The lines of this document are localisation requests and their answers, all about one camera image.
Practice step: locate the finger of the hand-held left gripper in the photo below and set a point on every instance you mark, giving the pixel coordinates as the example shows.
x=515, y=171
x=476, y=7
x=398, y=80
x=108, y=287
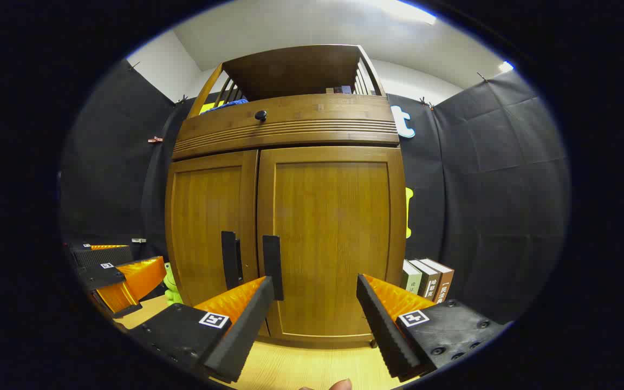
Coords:
x=98, y=276
x=103, y=255

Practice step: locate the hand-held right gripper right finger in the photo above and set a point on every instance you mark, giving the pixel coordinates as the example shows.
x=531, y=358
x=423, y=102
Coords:
x=385, y=330

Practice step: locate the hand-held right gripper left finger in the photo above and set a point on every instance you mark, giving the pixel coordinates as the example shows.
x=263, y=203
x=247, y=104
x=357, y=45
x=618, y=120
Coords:
x=247, y=325

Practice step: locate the wooden cabinet door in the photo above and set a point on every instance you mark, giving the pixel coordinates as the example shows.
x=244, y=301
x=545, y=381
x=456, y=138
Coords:
x=203, y=227
x=333, y=227

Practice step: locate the wooden double-door shoe cabinet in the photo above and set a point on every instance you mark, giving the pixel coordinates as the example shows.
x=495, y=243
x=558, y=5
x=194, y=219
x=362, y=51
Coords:
x=290, y=70

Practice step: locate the wooden cabinet drawer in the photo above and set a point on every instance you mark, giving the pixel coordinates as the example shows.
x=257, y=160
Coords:
x=317, y=116

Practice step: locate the small boxes on cabinet shelf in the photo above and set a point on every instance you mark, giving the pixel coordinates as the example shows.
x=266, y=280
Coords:
x=340, y=89

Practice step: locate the pale green book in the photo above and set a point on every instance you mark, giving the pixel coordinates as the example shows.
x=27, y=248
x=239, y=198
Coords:
x=410, y=279

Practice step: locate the grey-brown book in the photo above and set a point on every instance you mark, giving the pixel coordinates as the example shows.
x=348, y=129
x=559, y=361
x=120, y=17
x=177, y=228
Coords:
x=428, y=281

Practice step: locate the green plush toy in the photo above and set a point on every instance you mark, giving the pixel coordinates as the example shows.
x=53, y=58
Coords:
x=171, y=283

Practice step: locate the brown book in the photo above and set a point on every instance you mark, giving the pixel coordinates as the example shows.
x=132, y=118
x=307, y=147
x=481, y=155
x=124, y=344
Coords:
x=444, y=284

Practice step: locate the red clip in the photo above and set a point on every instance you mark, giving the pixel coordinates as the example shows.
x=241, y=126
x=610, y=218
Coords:
x=155, y=140

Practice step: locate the black backdrop cloth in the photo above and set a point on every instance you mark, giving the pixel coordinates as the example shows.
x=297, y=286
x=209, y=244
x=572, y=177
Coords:
x=496, y=189

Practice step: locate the blue cloth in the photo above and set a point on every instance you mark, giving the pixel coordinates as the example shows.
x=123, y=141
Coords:
x=231, y=103

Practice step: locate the black drawer knob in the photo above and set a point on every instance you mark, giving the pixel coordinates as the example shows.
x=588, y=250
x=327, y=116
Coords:
x=260, y=115

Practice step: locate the small ceiling light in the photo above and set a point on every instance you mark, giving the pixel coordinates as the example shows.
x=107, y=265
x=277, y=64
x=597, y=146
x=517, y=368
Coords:
x=506, y=66

